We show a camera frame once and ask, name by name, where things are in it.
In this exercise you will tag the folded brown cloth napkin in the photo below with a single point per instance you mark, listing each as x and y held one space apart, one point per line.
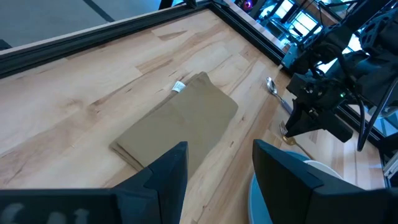
186 124

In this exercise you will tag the wooden chopsticks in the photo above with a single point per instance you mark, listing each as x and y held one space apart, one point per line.
292 142

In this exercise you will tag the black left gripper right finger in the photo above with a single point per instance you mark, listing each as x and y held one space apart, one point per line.
280 186

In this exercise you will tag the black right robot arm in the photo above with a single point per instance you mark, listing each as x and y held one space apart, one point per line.
373 40

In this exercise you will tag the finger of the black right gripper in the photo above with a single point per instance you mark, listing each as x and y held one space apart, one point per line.
300 121
337 127

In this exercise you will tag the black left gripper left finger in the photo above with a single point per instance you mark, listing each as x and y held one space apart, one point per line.
164 186

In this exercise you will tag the white napkin tag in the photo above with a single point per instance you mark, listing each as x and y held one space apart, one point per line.
178 86

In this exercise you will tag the blue plate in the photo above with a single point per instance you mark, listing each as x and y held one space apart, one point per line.
258 205

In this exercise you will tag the white bowl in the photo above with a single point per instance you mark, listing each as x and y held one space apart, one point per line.
326 169

